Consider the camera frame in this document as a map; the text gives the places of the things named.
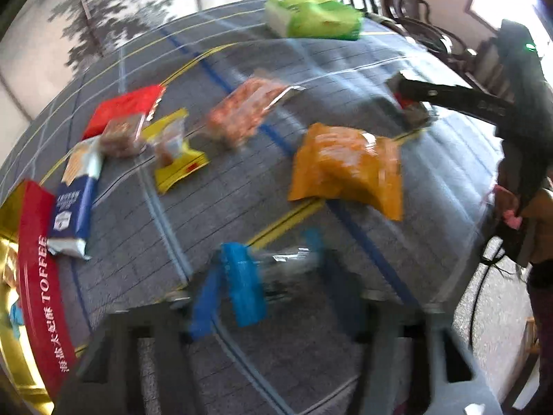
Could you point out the orange chip bag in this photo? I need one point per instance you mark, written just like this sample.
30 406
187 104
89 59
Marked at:
345 168

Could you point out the green snack bag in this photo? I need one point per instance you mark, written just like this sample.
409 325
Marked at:
315 15

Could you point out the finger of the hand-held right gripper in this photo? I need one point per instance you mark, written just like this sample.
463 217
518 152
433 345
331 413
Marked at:
458 97

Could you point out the row of dark wooden chairs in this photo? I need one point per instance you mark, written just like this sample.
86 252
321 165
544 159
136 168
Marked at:
414 8

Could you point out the red and white labelled packet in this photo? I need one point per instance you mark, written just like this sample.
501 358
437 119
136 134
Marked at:
410 110

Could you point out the person's clothed body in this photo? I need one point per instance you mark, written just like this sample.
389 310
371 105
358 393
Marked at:
542 242

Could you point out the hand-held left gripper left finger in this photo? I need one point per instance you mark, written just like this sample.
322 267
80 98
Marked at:
204 307

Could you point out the red snack packet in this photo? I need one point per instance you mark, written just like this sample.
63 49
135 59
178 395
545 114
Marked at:
121 110

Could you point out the red and gold tin box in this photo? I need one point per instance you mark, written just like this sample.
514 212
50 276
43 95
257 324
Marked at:
36 268

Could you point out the yellow snack packet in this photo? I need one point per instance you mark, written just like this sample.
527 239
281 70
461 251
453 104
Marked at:
177 155

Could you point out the bright window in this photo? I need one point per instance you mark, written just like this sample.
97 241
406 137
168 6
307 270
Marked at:
505 8

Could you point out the person's right hand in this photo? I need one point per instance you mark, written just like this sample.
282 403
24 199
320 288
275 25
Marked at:
505 203

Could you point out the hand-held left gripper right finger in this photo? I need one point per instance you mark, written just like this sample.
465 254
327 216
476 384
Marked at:
341 276

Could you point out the clear brown cake packet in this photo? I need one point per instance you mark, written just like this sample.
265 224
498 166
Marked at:
123 136

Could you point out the orange-filled clear snack packet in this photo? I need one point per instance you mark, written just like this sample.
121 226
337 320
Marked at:
242 112

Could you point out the blue and white cracker packet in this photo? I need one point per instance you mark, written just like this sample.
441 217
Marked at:
73 199

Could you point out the blue-ended clear candy packet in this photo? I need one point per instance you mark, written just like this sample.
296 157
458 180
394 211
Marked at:
244 287

